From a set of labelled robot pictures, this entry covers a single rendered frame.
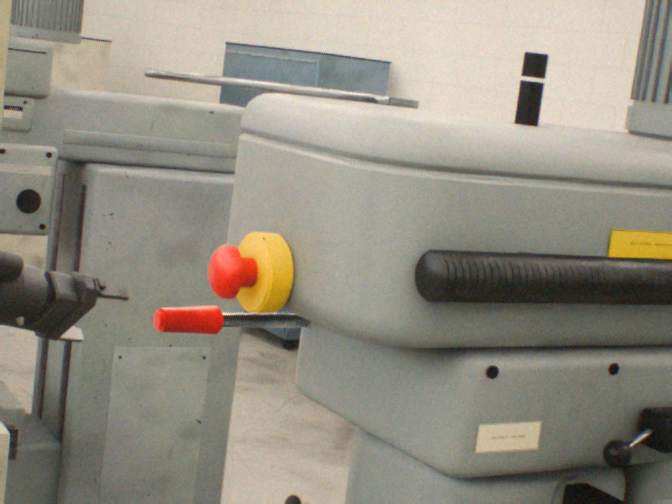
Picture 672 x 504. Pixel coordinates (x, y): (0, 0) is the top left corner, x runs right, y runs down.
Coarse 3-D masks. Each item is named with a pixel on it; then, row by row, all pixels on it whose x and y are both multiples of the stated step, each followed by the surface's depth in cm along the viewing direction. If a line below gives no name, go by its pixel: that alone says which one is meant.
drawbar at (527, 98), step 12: (528, 60) 102; (540, 60) 102; (528, 72) 102; (540, 72) 102; (528, 84) 102; (540, 84) 102; (528, 96) 102; (540, 96) 102; (516, 108) 103; (528, 108) 102; (540, 108) 103; (516, 120) 103; (528, 120) 102
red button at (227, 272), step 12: (216, 252) 91; (228, 252) 90; (216, 264) 91; (228, 264) 90; (240, 264) 90; (252, 264) 91; (216, 276) 91; (228, 276) 90; (240, 276) 90; (252, 276) 91; (216, 288) 91; (228, 288) 90
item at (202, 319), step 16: (160, 320) 100; (176, 320) 100; (192, 320) 101; (208, 320) 102; (224, 320) 103; (240, 320) 104; (256, 320) 104; (272, 320) 105; (288, 320) 106; (304, 320) 107
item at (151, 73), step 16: (176, 80) 100; (192, 80) 100; (208, 80) 101; (224, 80) 101; (240, 80) 102; (320, 96) 106; (336, 96) 107; (352, 96) 107; (368, 96) 108; (384, 96) 111
